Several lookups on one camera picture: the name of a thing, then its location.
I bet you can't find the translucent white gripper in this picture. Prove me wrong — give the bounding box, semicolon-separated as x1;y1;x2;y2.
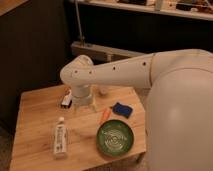
72;94;93;110

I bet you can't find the orange pepper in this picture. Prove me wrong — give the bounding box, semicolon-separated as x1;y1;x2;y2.
100;108;111;124

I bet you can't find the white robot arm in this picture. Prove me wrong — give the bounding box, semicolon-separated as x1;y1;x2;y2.
60;49;213;171

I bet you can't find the green ceramic bowl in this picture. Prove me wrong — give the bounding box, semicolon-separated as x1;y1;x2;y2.
96;119;134;157

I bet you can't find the white tube with label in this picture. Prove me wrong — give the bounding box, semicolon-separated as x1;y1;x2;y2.
53;117;67;158

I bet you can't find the blue cloth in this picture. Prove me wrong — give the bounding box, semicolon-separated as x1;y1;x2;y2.
111;102;133;118

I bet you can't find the wooden table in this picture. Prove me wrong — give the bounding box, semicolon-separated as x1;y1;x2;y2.
10;85;146;171

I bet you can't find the vertical metal pole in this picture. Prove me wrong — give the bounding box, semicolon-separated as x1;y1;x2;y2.
74;0;84;45

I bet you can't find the white shelf with items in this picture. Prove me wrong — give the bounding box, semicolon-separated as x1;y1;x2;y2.
71;0;213;22

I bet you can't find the grey metal rail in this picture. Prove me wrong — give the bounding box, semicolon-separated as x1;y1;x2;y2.
71;41;142;62

